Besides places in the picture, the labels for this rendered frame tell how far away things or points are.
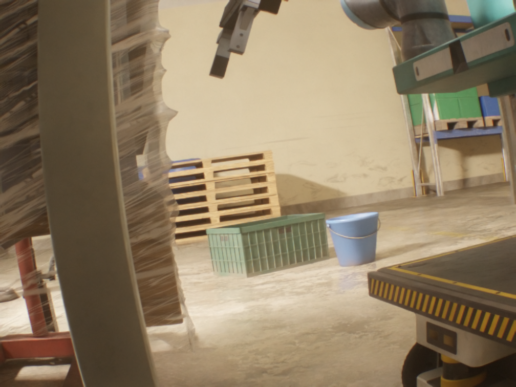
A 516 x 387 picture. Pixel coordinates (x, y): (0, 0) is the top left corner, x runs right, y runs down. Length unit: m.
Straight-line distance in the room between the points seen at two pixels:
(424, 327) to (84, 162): 0.89
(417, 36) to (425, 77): 0.11
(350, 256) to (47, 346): 2.10
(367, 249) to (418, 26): 2.62
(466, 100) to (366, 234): 5.99
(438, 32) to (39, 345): 1.62
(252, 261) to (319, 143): 6.10
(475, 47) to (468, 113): 8.53
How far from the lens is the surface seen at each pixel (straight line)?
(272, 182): 7.78
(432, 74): 1.20
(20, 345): 2.26
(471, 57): 1.05
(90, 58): 0.33
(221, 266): 4.23
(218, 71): 1.24
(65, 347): 2.23
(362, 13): 1.44
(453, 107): 9.44
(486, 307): 0.87
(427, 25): 1.31
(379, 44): 10.54
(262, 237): 4.04
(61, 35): 0.33
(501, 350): 1.00
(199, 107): 9.75
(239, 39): 1.12
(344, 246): 3.80
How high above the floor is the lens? 0.52
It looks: 1 degrees down
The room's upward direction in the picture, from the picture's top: 8 degrees counter-clockwise
